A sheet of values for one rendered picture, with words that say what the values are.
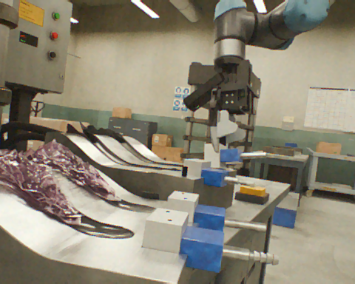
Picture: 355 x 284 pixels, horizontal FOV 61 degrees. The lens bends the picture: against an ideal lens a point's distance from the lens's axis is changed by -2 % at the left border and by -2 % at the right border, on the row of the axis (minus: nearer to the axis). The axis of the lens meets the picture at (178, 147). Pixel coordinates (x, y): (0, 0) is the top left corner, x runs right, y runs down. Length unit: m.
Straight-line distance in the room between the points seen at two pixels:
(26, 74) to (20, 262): 1.09
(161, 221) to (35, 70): 1.12
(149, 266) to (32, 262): 0.10
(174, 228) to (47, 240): 0.11
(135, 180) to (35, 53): 0.89
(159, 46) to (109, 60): 1.59
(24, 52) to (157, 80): 7.01
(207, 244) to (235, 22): 0.56
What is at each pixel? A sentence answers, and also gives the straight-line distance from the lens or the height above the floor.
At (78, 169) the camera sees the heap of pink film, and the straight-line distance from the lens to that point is 0.45.
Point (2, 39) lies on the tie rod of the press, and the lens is 1.14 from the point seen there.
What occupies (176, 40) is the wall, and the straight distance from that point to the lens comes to 8.26.
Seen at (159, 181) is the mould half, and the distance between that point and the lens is 0.56.
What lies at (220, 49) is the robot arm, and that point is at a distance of 0.74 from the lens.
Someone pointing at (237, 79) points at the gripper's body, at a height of 1.10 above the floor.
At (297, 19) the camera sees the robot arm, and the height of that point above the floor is 1.21.
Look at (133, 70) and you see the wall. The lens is 8.66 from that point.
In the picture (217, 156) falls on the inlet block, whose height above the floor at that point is 0.92.
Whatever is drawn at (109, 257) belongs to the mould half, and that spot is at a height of 0.85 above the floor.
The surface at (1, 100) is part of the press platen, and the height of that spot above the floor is 1.00.
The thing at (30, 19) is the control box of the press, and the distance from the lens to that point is 1.37.
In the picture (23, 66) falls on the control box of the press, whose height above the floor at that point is 1.15.
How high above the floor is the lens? 0.97
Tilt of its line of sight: 3 degrees down
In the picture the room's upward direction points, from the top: 7 degrees clockwise
